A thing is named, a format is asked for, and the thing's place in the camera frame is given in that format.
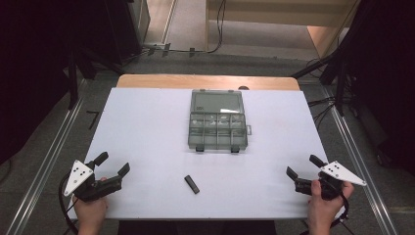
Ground small black stick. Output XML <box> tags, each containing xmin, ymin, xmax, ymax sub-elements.
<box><xmin>183</xmin><ymin>174</ymin><xmax>201</xmax><ymax>196</ymax></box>

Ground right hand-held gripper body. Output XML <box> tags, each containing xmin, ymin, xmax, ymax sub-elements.
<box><xmin>294</xmin><ymin>160</ymin><xmax>367</xmax><ymax>202</ymax></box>

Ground white table cover board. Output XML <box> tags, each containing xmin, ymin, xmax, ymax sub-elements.
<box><xmin>67</xmin><ymin>87</ymin><xmax>346</xmax><ymax>220</ymax></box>

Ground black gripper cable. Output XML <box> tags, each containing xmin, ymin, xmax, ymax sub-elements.
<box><xmin>58</xmin><ymin>172</ymin><xmax>80</xmax><ymax>235</ymax></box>
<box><xmin>299</xmin><ymin>191</ymin><xmax>356</xmax><ymax>235</ymax></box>

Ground clear plastic compartment box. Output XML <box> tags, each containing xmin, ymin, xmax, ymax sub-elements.
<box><xmin>187</xmin><ymin>88</ymin><xmax>254</xmax><ymax>154</ymax></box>

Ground black hex key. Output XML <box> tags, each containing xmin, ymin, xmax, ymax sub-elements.
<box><xmin>85</xmin><ymin>110</ymin><xmax>101</xmax><ymax>131</ymax></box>

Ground light wooden cabinet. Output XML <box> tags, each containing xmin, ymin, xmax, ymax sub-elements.
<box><xmin>205</xmin><ymin>0</ymin><xmax>361</xmax><ymax>61</ymax></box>

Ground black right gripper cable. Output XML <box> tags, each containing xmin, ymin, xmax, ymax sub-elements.
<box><xmin>299</xmin><ymin>191</ymin><xmax>356</xmax><ymax>235</ymax></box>

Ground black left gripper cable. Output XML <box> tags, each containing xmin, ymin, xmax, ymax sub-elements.
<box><xmin>58</xmin><ymin>172</ymin><xmax>80</xmax><ymax>235</ymax></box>

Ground wooden table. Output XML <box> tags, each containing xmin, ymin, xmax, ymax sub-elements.
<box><xmin>115</xmin><ymin>73</ymin><xmax>300</xmax><ymax>92</ymax></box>

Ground black floor cables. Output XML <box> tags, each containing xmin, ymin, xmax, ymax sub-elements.
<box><xmin>307</xmin><ymin>96</ymin><xmax>339</xmax><ymax>129</ymax></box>

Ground person's left hand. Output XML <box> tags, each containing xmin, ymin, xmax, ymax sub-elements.
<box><xmin>71</xmin><ymin>195</ymin><xmax>110</xmax><ymax>235</ymax></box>

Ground black hanging cable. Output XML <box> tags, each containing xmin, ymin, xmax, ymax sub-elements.
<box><xmin>169</xmin><ymin>0</ymin><xmax>228</xmax><ymax>55</ymax></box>

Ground person's right hand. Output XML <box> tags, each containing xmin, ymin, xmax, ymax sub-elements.
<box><xmin>306</xmin><ymin>179</ymin><xmax>355</xmax><ymax>235</ymax></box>

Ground aluminium floor rail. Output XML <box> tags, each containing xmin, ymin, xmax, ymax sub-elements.
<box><xmin>321</xmin><ymin>85</ymin><xmax>399</xmax><ymax>235</ymax></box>
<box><xmin>5</xmin><ymin>79</ymin><xmax>88</xmax><ymax>235</ymax></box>

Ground black metal stand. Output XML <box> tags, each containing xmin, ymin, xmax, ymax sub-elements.
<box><xmin>291</xmin><ymin>48</ymin><xmax>351</xmax><ymax>117</ymax></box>
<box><xmin>65</xmin><ymin>45</ymin><xmax>126</xmax><ymax>111</ymax></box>

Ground person's dark trousers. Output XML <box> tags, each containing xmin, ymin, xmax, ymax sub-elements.
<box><xmin>116</xmin><ymin>219</ymin><xmax>279</xmax><ymax>235</ymax></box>

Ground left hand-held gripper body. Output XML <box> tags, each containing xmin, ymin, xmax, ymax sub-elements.
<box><xmin>63</xmin><ymin>160</ymin><xmax>123</xmax><ymax>203</ymax></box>

